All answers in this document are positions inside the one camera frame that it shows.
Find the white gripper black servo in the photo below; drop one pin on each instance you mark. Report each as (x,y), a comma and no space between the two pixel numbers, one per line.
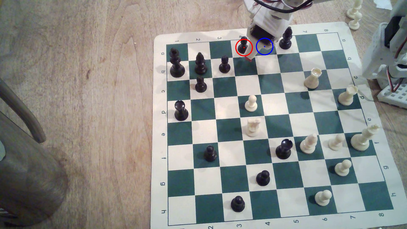
(259,32)

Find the black pawn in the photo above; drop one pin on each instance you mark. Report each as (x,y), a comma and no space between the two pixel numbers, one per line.
(237,205)
(200,86)
(210,155)
(263,179)
(243,47)
(224,66)

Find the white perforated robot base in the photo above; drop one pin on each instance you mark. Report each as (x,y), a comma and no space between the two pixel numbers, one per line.
(394,98)

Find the green white chess board mat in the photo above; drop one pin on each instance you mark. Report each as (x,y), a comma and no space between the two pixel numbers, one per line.
(248,86)

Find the black bishop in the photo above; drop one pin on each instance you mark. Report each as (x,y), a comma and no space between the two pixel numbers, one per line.
(200,66)
(286,41)

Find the white rook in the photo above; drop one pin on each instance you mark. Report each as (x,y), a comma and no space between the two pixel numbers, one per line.
(347,96)
(312,79)

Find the white pawn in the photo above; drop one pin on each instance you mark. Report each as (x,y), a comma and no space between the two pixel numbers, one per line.
(336,143)
(251,105)
(355,22)
(343,168)
(323,198)

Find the white knight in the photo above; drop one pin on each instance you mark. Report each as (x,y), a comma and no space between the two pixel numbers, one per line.
(252,128)

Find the black king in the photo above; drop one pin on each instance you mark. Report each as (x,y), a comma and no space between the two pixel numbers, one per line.
(176,68)

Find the white bishop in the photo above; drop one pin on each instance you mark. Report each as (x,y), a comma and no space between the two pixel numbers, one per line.
(308,144)
(354,9)

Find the black knight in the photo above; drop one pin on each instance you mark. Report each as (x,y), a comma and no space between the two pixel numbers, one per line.
(283,150)

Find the black rook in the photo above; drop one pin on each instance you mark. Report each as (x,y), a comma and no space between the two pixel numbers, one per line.
(181,113)

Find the white paper sheet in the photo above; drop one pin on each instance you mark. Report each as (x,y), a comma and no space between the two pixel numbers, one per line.
(383,3)

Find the white king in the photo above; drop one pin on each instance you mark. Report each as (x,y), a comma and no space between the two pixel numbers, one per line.
(361,140)

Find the curved wooden chair rail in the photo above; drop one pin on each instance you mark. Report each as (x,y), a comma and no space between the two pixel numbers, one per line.
(22,111)

